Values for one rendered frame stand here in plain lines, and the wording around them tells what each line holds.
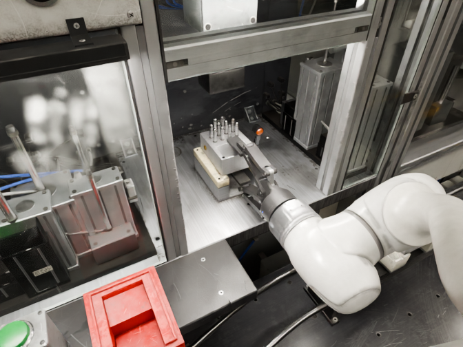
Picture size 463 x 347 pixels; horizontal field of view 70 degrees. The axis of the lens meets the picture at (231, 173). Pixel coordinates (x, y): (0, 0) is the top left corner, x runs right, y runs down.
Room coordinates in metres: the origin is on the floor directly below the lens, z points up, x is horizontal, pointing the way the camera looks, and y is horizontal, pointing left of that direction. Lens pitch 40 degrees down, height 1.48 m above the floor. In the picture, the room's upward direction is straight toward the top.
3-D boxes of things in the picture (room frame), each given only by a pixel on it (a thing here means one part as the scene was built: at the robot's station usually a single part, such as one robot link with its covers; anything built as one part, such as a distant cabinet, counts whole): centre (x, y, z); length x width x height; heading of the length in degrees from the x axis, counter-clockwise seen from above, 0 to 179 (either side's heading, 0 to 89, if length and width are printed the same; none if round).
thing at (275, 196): (0.49, -0.09, 1.00); 0.09 x 0.07 x 0.08; 28
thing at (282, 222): (0.42, -0.12, 1.00); 0.09 x 0.06 x 0.09; 118
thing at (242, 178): (0.62, -0.02, 0.96); 0.07 x 0.03 x 0.01; 28
